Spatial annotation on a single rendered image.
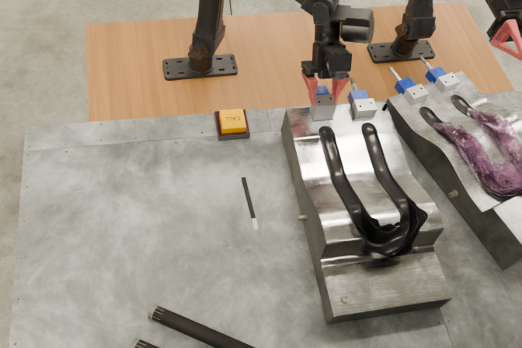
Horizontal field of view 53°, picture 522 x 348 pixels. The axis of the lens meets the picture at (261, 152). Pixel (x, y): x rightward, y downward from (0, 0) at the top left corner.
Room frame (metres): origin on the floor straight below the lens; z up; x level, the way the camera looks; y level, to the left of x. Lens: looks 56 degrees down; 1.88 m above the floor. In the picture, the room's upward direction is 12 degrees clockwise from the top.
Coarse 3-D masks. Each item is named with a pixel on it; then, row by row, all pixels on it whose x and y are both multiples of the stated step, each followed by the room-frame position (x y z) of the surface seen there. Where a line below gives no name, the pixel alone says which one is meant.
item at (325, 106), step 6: (318, 90) 0.84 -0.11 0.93; (324, 90) 0.85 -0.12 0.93; (318, 96) 0.81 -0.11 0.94; (324, 96) 0.82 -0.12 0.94; (330, 96) 0.82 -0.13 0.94; (318, 102) 0.80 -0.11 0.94; (324, 102) 0.80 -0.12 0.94; (330, 102) 0.80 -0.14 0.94; (312, 108) 0.80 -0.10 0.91; (318, 108) 0.78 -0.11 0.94; (324, 108) 0.79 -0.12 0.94; (330, 108) 0.79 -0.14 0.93; (312, 114) 0.79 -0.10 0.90; (318, 114) 0.78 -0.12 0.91; (324, 114) 0.79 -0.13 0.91; (330, 114) 0.79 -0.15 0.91
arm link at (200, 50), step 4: (200, 44) 0.91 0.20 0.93; (204, 44) 0.91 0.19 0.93; (192, 48) 0.93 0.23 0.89; (196, 48) 0.91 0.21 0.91; (200, 48) 0.91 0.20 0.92; (204, 48) 0.91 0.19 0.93; (208, 48) 0.91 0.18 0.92; (188, 52) 0.92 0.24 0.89; (192, 52) 0.91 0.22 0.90; (196, 52) 0.91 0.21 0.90; (200, 52) 0.91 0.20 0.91; (204, 52) 0.91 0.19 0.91; (208, 52) 0.91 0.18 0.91; (192, 56) 0.91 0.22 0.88; (196, 56) 0.91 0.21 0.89; (200, 56) 0.91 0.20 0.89; (204, 56) 0.90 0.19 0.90; (200, 60) 0.91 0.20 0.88
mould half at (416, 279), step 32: (288, 128) 0.76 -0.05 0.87; (352, 128) 0.78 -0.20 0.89; (384, 128) 0.80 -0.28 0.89; (288, 160) 0.71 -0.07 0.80; (320, 160) 0.67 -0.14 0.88; (352, 160) 0.69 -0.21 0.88; (320, 192) 0.58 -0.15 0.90; (384, 192) 0.61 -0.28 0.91; (416, 192) 0.62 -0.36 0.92; (320, 224) 0.49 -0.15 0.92; (352, 224) 0.50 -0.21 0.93; (384, 224) 0.52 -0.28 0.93; (320, 256) 0.45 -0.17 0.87; (352, 256) 0.46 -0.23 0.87; (416, 256) 0.50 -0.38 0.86; (320, 288) 0.40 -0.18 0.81; (352, 288) 0.39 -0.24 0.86; (384, 288) 0.41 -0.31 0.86; (416, 288) 0.42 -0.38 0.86; (448, 288) 0.44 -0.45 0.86; (352, 320) 0.35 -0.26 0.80
